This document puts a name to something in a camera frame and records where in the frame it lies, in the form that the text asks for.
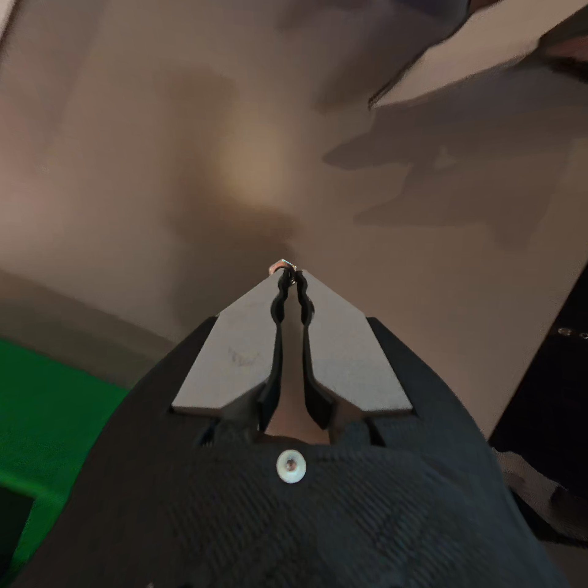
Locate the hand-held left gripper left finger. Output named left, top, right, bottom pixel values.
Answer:
left=171, top=269, right=288, bottom=432

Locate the person's black clothed body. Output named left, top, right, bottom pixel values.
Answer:
left=488, top=264, right=588, bottom=465

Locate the green plastic bin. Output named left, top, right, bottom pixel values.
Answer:
left=0, top=337, right=129, bottom=588

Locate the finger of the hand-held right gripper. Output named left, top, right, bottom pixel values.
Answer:
left=370, top=0, right=588, bottom=109

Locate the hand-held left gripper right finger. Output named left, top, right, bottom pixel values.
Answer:
left=296, top=270, right=413, bottom=430

